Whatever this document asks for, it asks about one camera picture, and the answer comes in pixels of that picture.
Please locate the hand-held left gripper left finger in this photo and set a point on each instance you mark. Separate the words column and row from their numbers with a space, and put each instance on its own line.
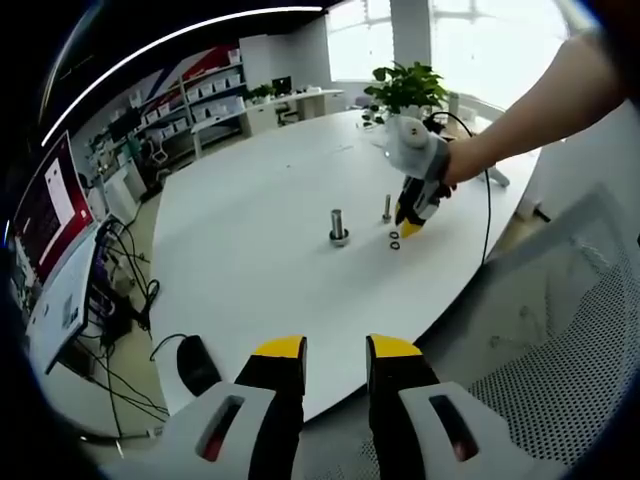
column 250, row 410

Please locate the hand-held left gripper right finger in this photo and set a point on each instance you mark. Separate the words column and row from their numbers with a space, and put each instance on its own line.
column 415, row 415

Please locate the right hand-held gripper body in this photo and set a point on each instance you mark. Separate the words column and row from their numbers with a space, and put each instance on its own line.
column 415, row 147

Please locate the thin threaded metal stud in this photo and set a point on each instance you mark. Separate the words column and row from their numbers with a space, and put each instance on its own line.
column 387, row 207

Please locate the small metal washer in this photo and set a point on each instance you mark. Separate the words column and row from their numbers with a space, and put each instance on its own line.
column 390, row 246

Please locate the thick threaded metal stud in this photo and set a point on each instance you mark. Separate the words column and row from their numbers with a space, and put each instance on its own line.
column 338, row 222

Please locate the person's right hand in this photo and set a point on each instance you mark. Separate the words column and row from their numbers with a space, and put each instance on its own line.
column 467, row 162

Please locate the green potted plant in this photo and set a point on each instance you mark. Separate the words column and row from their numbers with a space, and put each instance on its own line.
column 407, row 90

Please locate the white cylinder bottle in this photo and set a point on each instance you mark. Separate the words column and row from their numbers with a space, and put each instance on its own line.
column 453, row 103

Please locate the black computer mouse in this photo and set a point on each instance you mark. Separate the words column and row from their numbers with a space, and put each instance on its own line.
column 197, row 367

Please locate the white game controller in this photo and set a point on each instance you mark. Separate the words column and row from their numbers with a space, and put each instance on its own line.
column 500, row 177

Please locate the dark background office chair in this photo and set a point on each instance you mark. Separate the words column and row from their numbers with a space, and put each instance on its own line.
column 287, row 114

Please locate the small black background monitor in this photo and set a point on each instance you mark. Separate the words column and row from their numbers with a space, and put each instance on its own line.
column 282, row 86

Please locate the grey mesh office chair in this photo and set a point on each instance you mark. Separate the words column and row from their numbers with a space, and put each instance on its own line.
column 550, row 300

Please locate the curved white background desk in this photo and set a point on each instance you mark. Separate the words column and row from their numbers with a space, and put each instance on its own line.
column 260, row 112

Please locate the small background plant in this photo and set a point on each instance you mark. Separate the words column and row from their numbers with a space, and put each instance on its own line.
column 260, row 93

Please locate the white side desk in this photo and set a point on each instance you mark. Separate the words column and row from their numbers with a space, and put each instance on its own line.
column 62, row 310

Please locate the storage shelf with white bins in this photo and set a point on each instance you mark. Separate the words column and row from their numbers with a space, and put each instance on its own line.
column 200, row 90

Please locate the white background chair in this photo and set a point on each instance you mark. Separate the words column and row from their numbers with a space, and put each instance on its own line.
column 159, row 155

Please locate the white cabinet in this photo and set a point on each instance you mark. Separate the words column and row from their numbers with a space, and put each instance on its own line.
column 120, row 195

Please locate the curved ceiling light strip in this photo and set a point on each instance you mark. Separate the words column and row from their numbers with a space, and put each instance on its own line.
column 165, row 47

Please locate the computer monitor with red screen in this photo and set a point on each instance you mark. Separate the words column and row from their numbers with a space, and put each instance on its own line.
column 50, row 210

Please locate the black display on stand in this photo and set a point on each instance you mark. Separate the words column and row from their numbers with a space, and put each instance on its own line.
column 124, row 122

